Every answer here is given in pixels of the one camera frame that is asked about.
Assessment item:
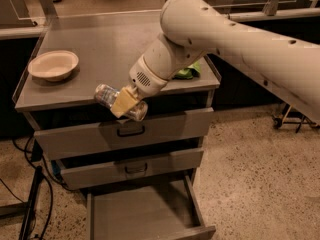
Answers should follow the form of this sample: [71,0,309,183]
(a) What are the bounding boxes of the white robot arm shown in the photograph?
[111,0,320,124]

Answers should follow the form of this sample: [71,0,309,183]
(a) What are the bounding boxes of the middle grey drawer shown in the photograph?
[61,148,204,189]

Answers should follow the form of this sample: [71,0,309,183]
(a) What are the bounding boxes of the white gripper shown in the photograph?
[110,56,168,118]

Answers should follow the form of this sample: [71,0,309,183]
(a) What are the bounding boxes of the black floor stand bar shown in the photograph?
[18,166,43,240]

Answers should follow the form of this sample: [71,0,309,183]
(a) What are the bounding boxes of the grey metal drawer cabinet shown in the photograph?
[12,9,222,240]

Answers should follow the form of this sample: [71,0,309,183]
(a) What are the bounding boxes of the white counter rail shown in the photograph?
[228,7,320,23]

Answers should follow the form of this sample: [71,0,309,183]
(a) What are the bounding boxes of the grey drawer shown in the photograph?
[86,172,216,240]
[61,148,204,189]
[35,107,213,160]

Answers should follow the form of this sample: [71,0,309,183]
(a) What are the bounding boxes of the green chip bag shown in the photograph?
[174,61,201,80]

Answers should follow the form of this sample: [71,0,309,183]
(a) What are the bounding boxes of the top grey drawer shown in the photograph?
[35,107,213,160]

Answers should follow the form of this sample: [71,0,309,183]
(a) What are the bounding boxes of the white paper bowl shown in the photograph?
[27,50,79,82]

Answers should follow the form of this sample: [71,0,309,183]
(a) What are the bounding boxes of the bottom grey drawer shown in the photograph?
[86,172,216,240]

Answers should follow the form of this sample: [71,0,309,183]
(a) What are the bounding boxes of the black floor cables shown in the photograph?
[0,135,73,240]

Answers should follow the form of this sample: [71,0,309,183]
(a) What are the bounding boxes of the yellow wheeled cart frame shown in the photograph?
[272,104,320,133]

